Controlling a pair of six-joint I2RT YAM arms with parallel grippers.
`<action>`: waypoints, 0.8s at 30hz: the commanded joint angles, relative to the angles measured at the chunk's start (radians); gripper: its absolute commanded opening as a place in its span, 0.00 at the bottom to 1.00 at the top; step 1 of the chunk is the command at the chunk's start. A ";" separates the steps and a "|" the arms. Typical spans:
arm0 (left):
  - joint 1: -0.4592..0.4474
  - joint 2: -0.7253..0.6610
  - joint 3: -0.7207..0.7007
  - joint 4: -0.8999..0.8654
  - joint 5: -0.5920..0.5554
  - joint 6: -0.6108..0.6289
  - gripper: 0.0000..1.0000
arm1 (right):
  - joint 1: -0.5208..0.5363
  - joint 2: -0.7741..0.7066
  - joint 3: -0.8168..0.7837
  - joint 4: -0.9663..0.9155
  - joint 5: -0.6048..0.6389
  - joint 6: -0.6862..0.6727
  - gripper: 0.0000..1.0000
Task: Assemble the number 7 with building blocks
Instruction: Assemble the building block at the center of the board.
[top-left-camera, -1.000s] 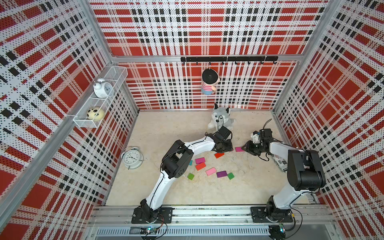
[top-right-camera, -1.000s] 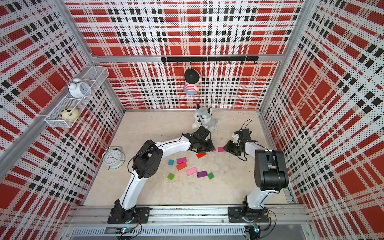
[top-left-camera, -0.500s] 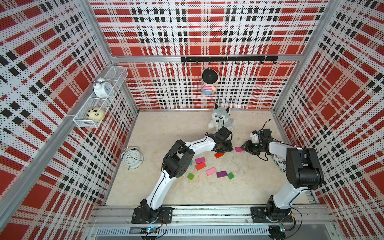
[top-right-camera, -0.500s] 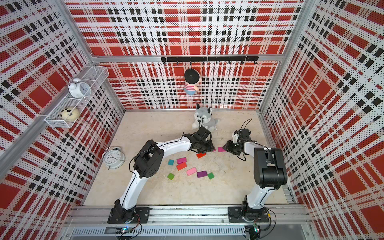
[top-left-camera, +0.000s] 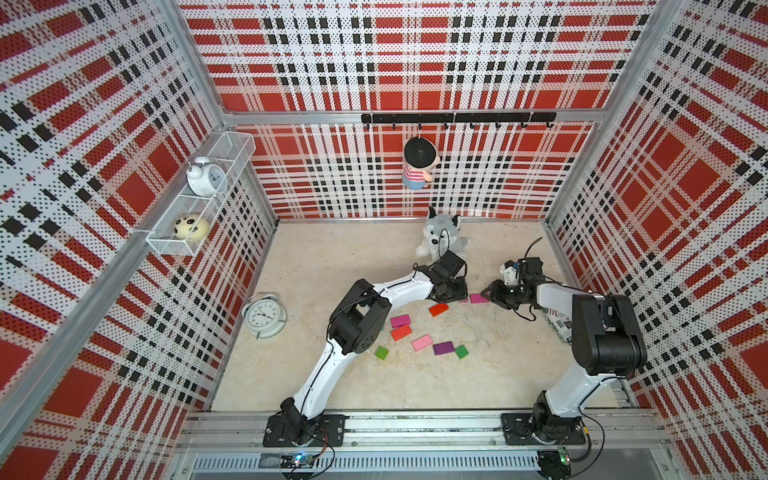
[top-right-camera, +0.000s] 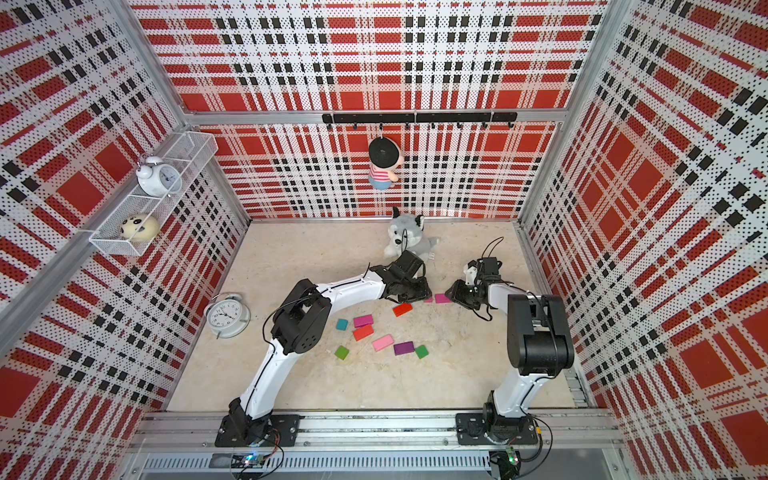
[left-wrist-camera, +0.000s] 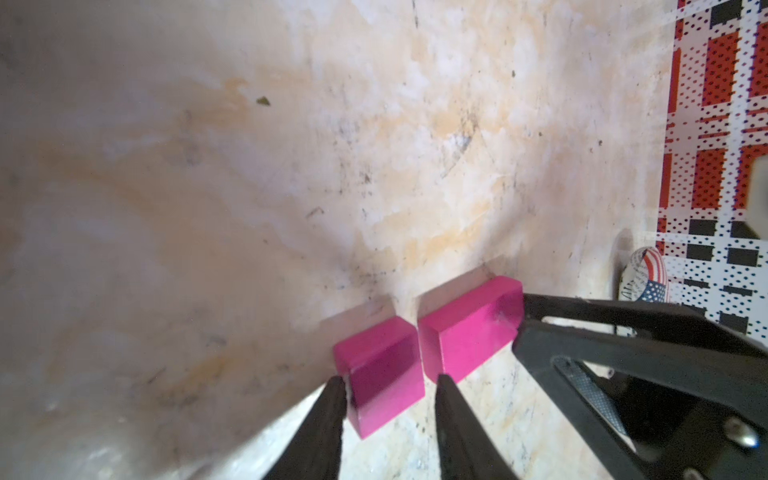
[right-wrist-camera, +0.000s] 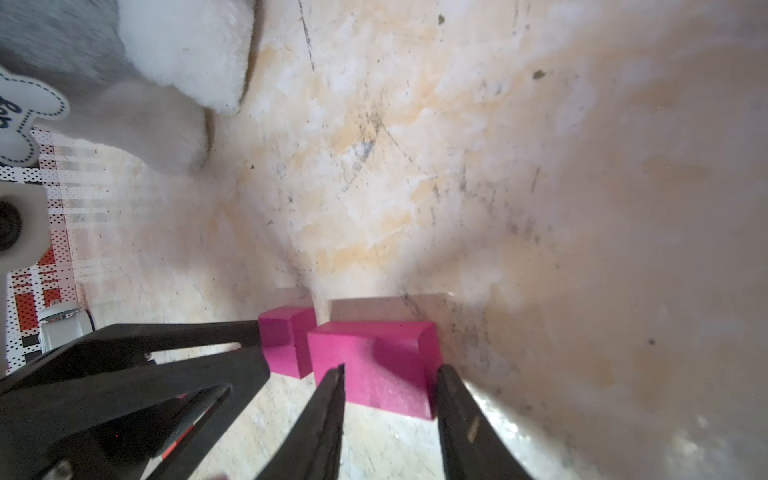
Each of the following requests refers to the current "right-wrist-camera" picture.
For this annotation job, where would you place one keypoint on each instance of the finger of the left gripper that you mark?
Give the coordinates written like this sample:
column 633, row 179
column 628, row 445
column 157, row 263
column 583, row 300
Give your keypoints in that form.
column 103, row 404

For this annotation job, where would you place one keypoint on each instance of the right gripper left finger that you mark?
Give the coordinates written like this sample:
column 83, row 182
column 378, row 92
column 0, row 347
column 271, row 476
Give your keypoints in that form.
column 312, row 449

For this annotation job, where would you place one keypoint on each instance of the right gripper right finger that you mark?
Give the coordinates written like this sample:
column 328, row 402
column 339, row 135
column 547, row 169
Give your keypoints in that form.
column 471, row 449

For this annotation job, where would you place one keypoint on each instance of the magenta rectangular block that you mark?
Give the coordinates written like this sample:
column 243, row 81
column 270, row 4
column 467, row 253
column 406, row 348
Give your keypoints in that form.
column 389, row 365

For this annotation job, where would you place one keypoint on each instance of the small magenta cube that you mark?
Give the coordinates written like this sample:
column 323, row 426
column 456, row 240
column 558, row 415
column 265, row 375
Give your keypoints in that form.
column 284, row 339

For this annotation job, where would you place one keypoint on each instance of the red rectangular block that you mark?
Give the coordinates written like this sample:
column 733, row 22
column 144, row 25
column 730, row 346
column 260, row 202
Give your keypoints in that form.
column 174, row 437

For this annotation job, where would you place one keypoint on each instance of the white alarm clock on table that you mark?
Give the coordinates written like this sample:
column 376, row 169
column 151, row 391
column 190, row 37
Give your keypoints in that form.
column 25, row 232

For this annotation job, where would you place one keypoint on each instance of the grey husky plush toy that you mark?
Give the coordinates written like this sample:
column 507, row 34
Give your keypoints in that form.
column 140, row 76

